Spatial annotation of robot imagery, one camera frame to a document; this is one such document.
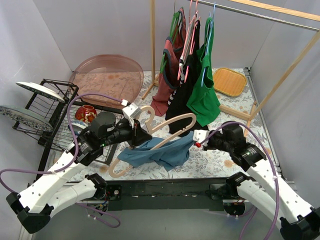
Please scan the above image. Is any wooden hanger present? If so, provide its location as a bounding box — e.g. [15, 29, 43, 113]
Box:
[108, 105, 197, 179]

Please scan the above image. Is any blue tank top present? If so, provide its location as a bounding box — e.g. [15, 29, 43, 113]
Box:
[117, 131, 195, 171]

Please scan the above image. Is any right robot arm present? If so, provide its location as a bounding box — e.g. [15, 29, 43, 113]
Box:
[193, 121, 320, 240]

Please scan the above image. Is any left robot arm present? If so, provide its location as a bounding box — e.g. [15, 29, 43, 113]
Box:
[6, 111, 152, 234]

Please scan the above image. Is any green tank top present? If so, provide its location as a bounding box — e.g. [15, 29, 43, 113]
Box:
[186, 17, 221, 127]

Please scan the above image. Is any black tank top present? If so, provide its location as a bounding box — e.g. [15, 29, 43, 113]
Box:
[165, 20, 209, 137]

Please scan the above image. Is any red tank top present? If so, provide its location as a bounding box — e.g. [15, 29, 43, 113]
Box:
[150, 7, 186, 117]

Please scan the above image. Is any pink hanger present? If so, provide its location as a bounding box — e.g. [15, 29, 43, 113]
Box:
[177, 0, 199, 82]

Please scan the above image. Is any blue hanger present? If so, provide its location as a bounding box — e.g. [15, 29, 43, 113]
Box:
[201, 2, 216, 87]

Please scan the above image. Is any green hanger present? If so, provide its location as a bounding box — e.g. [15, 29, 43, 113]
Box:
[160, 7, 185, 73]

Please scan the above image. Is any floral tablecloth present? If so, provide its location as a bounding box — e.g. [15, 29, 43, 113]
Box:
[48, 67, 280, 180]

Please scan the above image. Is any red floral bowl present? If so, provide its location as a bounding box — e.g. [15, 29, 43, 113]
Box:
[74, 105, 97, 123]

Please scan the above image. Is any blue white bowl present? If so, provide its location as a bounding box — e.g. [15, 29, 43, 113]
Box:
[68, 120, 89, 136]

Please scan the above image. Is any pink plastic basin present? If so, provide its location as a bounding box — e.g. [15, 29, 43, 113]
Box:
[69, 54, 144, 103]

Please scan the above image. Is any woven bamboo tray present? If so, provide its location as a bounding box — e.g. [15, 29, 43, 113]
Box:
[213, 68, 247, 97]

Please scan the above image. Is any white plate upper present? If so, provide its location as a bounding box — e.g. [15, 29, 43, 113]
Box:
[16, 82, 65, 102]

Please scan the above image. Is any blue patterned plate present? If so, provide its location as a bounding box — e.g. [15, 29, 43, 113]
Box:
[0, 105, 53, 132]

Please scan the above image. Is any wooden clothes rack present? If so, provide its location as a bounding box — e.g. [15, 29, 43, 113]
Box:
[141, 0, 320, 137]

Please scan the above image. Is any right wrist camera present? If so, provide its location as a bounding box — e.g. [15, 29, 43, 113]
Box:
[192, 129, 213, 148]

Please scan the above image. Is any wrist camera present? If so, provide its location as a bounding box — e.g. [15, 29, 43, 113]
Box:
[192, 129, 213, 148]
[121, 99, 141, 128]

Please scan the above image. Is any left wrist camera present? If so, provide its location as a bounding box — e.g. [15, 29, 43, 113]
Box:
[121, 99, 141, 128]

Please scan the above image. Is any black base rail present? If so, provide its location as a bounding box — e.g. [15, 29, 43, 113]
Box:
[107, 177, 236, 211]

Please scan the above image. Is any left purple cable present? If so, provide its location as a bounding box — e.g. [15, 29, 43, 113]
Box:
[0, 92, 128, 228]

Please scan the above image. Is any purple cable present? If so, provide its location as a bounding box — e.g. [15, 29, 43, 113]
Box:
[0, 92, 128, 228]
[197, 121, 281, 240]

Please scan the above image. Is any black wire dish rack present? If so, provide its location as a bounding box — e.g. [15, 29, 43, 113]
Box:
[12, 78, 126, 183]

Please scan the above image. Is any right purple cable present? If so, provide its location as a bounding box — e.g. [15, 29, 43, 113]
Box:
[197, 121, 281, 240]

